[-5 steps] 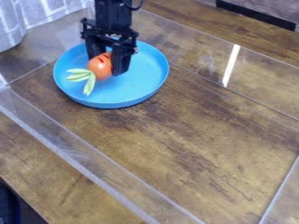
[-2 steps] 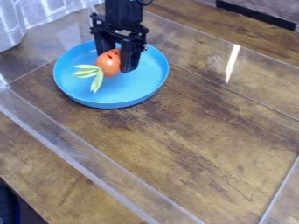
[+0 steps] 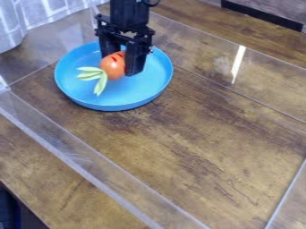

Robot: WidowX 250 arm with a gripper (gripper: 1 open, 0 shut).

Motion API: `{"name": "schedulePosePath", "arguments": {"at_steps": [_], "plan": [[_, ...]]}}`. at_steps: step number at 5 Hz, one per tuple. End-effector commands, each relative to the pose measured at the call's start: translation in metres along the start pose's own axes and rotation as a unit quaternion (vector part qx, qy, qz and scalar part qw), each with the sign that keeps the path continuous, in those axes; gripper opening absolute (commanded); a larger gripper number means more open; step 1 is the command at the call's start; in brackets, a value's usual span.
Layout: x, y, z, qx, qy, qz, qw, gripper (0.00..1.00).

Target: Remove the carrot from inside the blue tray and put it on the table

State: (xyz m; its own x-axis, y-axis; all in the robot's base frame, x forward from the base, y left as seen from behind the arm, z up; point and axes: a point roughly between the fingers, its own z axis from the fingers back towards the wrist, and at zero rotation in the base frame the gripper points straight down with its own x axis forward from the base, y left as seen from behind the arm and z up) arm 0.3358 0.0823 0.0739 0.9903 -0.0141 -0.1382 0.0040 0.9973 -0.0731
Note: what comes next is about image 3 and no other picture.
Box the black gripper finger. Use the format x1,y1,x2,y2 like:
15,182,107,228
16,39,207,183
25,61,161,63
99,34,120,57
125,39,152,76

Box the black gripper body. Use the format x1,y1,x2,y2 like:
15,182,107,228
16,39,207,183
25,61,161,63
95,0,155,45

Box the orange toy carrot green leaves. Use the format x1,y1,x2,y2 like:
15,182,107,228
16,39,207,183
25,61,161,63
76,51,125,96

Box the blue round plastic tray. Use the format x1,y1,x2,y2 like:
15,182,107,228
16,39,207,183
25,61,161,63
53,41,174,111

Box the white grey checked curtain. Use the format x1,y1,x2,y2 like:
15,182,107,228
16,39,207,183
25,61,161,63
0,0,109,54

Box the dark wooden furniture edge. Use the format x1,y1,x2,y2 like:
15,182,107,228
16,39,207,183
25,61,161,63
220,0,303,32

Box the black cable loop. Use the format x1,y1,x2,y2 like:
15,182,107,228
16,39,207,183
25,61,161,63
141,0,163,8

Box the clear acrylic enclosure wall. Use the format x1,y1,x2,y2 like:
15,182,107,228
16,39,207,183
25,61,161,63
0,0,306,229

